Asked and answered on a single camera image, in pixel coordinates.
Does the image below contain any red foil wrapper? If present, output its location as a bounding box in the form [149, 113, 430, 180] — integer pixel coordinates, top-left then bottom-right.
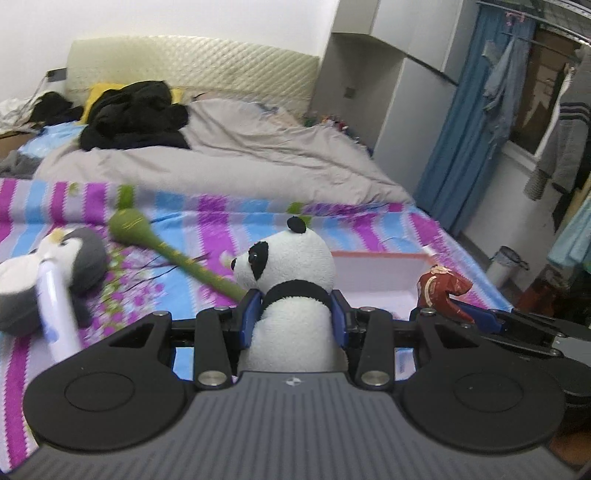
[417, 264, 475, 324]

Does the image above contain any small panda plush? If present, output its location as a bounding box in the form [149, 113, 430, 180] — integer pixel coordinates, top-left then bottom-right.
[231, 216, 348, 373]

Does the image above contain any pink cardboard box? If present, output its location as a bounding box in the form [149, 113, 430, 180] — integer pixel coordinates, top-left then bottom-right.
[332, 251, 435, 320]

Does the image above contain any white trash bin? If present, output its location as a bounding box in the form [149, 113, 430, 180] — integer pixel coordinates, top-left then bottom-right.
[486, 246, 530, 288]

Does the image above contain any light blue hanging cloth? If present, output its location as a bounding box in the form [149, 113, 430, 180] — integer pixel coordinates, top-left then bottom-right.
[547, 196, 591, 272]

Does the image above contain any colourful striped bed sheet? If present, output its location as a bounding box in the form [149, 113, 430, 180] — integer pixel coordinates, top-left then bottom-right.
[1, 180, 512, 479]

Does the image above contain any green massage stick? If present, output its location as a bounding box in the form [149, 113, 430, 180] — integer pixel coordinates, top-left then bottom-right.
[108, 208, 245, 302]

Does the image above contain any grey white penguin plush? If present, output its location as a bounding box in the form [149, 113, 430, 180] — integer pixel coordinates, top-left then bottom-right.
[1, 227, 108, 337]

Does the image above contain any white spray can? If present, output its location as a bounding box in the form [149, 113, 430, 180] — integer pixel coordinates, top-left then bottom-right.
[35, 258, 82, 363]

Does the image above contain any blue curtain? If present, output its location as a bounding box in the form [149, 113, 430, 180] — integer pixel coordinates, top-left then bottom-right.
[415, 5, 536, 235]

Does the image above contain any grey striped hanging sweater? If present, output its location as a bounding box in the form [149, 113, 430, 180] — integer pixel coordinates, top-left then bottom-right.
[524, 55, 590, 201]

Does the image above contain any grey duvet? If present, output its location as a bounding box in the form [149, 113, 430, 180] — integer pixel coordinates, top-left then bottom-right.
[1, 98, 412, 205]

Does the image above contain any black clothes pile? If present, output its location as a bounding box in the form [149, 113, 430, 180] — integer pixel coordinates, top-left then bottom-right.
[78, 80, 189, 151]

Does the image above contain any hanging denim garment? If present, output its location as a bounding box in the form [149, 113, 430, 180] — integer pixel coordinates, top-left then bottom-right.
[483, 36, 529, 143]

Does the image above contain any yellow pillow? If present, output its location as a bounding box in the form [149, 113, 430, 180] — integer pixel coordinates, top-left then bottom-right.
[79, 83, 184, 124]

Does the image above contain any grey wardrobe cabinet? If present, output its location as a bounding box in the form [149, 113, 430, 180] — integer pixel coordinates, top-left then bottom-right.
[310, 0, 479, 193]

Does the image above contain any cream quilted headboard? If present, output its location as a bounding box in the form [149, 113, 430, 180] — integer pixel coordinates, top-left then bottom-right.
[65, 35, 320, 117]

